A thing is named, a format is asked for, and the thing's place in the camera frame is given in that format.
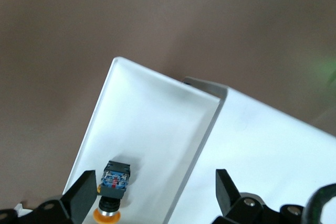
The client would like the yellow push button switch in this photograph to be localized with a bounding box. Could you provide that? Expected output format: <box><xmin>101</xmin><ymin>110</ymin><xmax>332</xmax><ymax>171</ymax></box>
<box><xmin>93</xmin><ymin>159</ymin><xmax>131</xmax><ymax>224</ymax></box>

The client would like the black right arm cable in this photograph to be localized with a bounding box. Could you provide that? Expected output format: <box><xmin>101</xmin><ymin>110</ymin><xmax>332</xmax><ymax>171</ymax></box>
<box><xmin>303</xmin><ymin>184</ymin><xmax>336</xmax><ymax>224</ymax></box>

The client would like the white drawer cabinet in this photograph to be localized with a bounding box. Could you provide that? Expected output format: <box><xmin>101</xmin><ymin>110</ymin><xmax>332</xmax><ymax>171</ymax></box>
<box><xmin>167</xmin><ymin>76</ymin><xmax>336</xmax><ymax>224</ymax></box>

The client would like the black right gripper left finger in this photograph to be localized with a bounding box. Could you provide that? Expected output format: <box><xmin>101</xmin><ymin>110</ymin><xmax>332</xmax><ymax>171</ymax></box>
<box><xmin>33</xmin><ymin>169</ymin><xmax>97</xmax><ymax>224</ymax></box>

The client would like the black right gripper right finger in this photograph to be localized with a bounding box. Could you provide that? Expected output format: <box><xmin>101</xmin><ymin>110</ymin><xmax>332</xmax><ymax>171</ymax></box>
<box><xmin>212</xmin><ymin>168</ymin><xmax>270</xmax><ymax>224</ymax></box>

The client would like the white plastic tray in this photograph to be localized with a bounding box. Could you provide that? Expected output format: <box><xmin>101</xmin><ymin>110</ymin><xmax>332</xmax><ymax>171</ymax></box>
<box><xmin>64</xmin><ymin>56</ymin><xmax>222</xmax><ymax>224</ymax></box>

